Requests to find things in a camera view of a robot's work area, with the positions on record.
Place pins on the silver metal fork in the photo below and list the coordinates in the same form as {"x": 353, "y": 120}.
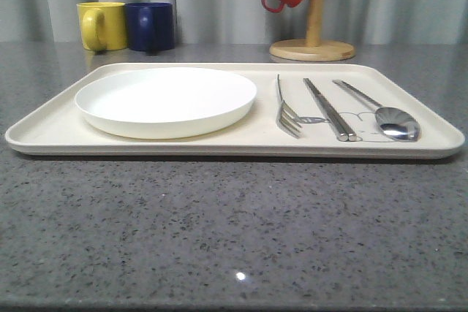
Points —
{"x": 286, "y": 117}

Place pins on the white round plate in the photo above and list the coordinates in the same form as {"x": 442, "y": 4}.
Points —
{"x": 166, "y": 103}

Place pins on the silver metal chopstick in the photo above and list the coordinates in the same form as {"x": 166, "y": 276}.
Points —
{"x": 325, "y": 111}
{"x": 334, "y": 113}

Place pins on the beige rabbit serving tray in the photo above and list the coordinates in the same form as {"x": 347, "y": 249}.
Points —
{"x": 58, "y": 128}

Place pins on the wooden mug tree stand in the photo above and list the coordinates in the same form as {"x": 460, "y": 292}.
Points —
{"x": 313, "y": 47}

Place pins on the dark blue mug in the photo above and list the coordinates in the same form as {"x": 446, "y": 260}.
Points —
{"x": 150, "y": 26}

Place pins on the yellow mug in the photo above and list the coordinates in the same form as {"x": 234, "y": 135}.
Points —
{"x": 102, "y": 25}

